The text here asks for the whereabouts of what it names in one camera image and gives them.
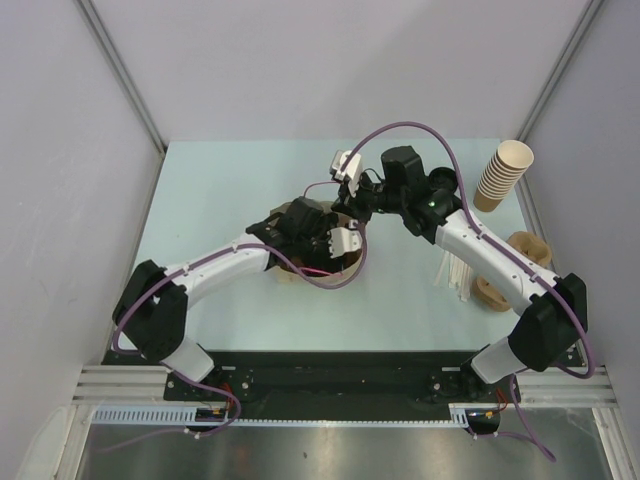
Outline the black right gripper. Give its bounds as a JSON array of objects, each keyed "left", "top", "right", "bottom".
[{"left": 331, "top": 170, "right": 406, "bottom": 226}]

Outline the pink and beige paper bag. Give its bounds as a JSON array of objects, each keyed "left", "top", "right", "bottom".
[{"left": 266, "top": 199, "right": 366, "bottom": 290}]

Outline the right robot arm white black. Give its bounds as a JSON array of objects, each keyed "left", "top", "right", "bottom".
[{"left": 329, "top": 146, "right": 588, "bottom": 401}]

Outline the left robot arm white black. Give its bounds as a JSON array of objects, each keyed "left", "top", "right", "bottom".
[{"left": 112, "top": 197, "right": 339, "bottom": 400}]

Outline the stack of black cup lids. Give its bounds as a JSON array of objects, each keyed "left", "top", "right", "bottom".
[{"left": 428, "top": 167, "right": 458, "bottom": 193}]

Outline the bundle of white wrapped straws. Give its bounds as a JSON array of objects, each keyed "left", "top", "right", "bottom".
[{"left": 433, "top": 252, "right": 473, "bottom": 302}]

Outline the stack of paper cups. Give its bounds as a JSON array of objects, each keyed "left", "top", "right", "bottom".
[{"left": 474, "top": 140, "right": 535, "bottom": 212}]

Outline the stack of brown cup carriers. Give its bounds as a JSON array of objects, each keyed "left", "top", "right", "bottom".
[{"left": 472, "top": 229, "right": 553, "bottom": 313}]

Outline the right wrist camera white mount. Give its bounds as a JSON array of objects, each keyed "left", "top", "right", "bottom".
[{"left": 329, "top": 150, "right": 363, "bottom": 197}]

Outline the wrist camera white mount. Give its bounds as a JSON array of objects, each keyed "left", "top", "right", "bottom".
[
  {"left": 328, "top": 227, "right": 363, "bottom": 259},
  {"left": 329, "top": 150, "right": 363, "bottom": 197}
]

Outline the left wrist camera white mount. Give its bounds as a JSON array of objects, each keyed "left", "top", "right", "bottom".
[{"left": 328, "top": 227, "right": 363, "bottom": 259}]

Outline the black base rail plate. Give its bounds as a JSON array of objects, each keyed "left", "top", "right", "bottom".
[{"left": 99, "top": 348, "right": 521, "bottom": 434}]

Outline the white slotted cable duct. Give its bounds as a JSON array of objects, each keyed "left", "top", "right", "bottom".
[{"left": 92, "top": 405, "right": 469, "bottom": 428}]

